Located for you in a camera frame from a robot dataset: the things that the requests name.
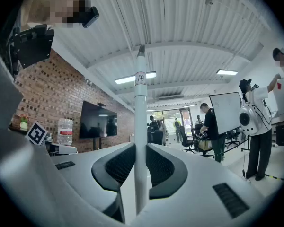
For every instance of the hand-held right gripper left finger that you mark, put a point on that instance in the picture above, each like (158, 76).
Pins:
(85, 174)

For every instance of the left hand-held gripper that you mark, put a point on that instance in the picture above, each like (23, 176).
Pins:
(36, 132)

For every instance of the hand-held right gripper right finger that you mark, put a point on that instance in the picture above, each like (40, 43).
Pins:
(203, 185)

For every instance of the white broom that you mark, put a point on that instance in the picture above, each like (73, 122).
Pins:
(140, 103)

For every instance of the potted plant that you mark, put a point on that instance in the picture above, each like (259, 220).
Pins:
(24, 122)

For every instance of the large clear water bottle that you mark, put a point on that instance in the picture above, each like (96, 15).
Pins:
(65, 131)

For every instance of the black office chair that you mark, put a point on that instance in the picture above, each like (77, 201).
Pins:
(188, 136)
(232, 135)
(198, 129)

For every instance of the black television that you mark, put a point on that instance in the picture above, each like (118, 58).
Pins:
(98, 122)

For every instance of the person's gray shirt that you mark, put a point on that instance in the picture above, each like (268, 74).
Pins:
(0, 91)

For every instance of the black whiteboard stand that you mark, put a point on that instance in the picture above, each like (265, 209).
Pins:
(245, 143)

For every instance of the whiteboard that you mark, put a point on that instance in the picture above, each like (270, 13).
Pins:
(226, 112)

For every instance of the white round backpack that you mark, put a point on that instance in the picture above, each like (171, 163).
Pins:
(247, 119)

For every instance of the black chest-mounted device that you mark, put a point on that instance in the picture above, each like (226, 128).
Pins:
(35, 48)

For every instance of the ceiling air vent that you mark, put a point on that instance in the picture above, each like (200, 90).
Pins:
(170, 98)

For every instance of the black speaker box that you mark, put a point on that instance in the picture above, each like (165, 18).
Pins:
(282, 135)

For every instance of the long ceiling light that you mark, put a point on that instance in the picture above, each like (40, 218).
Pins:
(123, 80)
(227, 72)

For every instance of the person's head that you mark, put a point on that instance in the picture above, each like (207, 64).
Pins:
(49, 3)

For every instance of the black camera bar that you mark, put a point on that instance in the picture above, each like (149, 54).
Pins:
(101, 105)

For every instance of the black head camera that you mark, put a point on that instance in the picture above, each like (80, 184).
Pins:
(91, 16)

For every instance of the ceiling security camera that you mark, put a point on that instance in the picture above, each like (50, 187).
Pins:
(209, 2)

